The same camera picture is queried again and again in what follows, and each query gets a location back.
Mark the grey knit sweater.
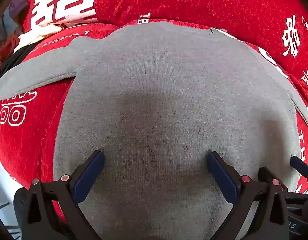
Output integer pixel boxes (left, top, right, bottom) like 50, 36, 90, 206
0, 21, 308, 239

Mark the red printed pillow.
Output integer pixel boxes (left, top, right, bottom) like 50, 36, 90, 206
20, 0, 308, 88

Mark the cream cloth at bedhead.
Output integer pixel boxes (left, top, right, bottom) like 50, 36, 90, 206
14, 24, 63, 52

